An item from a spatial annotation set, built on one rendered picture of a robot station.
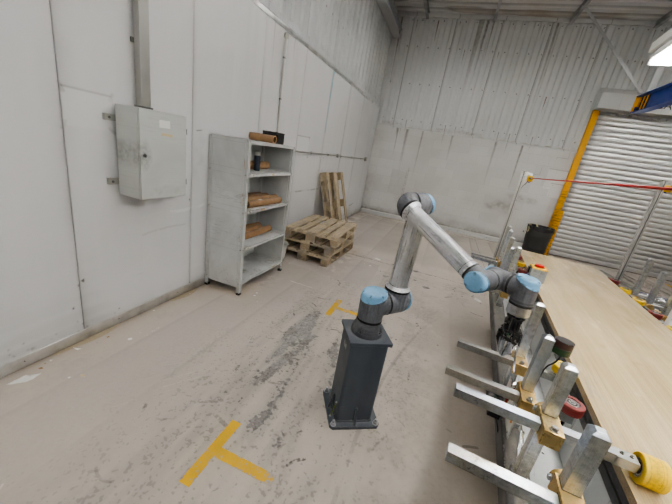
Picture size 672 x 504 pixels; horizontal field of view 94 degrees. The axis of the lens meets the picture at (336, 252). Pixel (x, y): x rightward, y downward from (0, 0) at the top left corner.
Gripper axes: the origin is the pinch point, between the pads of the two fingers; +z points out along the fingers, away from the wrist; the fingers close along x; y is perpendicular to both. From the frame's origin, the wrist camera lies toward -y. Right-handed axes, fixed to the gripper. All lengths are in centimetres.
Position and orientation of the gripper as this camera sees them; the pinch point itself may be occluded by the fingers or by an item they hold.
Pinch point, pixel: (502, 352)
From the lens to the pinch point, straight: 163.5
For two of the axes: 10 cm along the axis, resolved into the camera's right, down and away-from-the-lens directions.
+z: -1.5, 9.5, 2.8
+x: 9.0, 2.5, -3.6
